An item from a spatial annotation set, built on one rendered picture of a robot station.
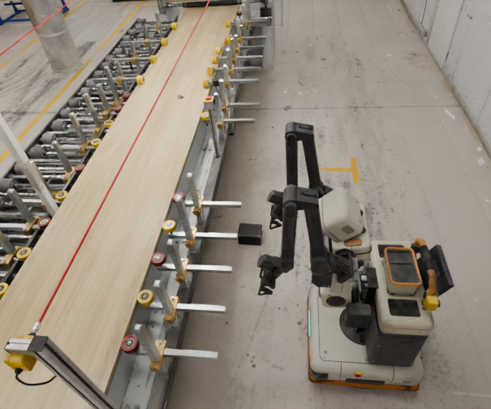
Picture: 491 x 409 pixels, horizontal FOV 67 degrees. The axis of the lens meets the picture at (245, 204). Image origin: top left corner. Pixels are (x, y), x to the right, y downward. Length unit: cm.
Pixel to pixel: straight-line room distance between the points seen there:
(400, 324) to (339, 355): 57
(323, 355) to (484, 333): 120
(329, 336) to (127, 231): 142
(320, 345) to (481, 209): 213
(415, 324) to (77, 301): 172
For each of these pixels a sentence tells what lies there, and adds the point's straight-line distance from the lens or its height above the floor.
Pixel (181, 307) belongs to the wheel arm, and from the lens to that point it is 207.
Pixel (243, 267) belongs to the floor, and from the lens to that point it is 316.
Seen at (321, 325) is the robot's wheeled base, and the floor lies 28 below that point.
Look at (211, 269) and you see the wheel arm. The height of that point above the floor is 83.
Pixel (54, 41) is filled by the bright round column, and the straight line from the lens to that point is 700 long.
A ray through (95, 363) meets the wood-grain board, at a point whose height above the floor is 90.
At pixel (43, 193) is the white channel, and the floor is 105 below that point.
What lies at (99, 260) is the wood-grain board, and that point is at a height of 90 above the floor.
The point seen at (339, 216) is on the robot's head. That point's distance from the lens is 164.
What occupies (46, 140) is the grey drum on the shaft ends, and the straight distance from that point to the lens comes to 369.
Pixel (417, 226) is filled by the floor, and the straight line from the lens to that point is 362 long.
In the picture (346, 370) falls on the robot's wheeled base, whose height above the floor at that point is 27.
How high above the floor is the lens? 256
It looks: 45 degrees down
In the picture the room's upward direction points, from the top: 6 degrees counter-clockwise
